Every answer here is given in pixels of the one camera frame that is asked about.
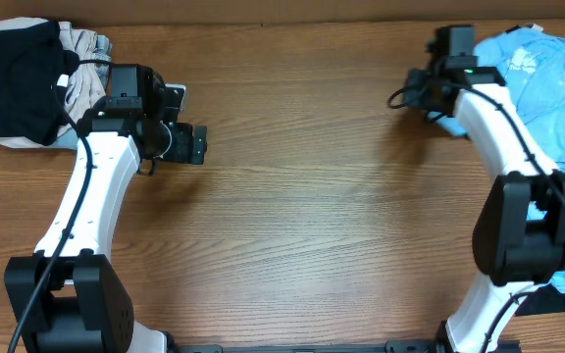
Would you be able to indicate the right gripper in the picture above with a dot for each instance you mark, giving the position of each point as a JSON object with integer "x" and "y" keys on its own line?
{"x": 414, "y": 85}

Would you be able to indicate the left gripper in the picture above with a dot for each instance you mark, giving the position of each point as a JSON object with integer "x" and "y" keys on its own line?
{"x": 198, "y": 145}

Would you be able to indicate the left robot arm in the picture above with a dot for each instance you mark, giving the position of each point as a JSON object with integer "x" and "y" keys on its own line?
{"x": 66, "y": 296}

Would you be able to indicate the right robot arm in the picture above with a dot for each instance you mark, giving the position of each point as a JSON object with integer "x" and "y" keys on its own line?
{"x": 519, "y": 238}

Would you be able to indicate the folded black garment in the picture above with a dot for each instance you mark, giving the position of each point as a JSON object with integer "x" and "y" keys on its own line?
{"x": 31, "y": 61}

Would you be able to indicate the black shirt on right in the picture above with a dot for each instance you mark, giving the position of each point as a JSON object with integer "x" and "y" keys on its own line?
{"x": 550, "y": 298}

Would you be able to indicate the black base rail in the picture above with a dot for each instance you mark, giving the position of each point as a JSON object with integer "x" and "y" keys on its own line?
{"x": 302, "y": 348}

